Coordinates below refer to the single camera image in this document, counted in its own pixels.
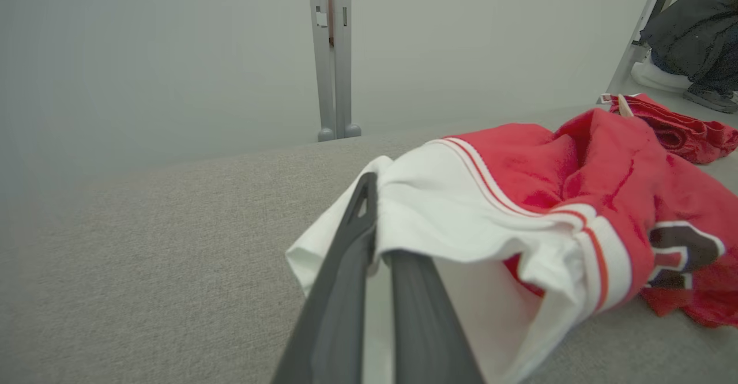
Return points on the red white-sleeved jersey shirt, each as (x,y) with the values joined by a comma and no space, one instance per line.
(519,199)

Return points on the red shorts with white stripe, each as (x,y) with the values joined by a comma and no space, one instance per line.
(686,133)

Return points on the person in dark clothing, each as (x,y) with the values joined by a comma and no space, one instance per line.
(700,32)

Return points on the grey double partition post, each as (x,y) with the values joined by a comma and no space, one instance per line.
(332,55)

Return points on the grey slanted partition post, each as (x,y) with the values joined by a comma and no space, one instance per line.
(646,32)

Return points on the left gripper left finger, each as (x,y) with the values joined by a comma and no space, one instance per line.
(337,303)

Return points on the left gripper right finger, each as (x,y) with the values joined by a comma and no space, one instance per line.
(426,326)

